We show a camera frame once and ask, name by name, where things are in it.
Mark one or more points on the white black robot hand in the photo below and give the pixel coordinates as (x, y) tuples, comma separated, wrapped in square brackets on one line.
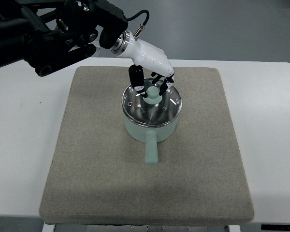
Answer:
[(144, 56)]

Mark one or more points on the glass lid with green knob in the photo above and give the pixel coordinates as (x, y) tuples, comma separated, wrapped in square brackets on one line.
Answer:
[(154, 110)]

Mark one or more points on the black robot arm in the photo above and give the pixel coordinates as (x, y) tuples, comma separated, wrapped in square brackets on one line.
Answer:
[(53, 34)]

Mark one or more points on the mint green saucepan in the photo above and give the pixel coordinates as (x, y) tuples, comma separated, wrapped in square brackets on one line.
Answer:
[(150, 136)]

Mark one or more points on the grey felt mat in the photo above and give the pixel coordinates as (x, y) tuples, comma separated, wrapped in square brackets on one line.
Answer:
[(100, 175)]

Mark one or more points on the black table control panel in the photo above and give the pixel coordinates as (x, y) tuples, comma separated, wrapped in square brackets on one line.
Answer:
[(273, 227)]

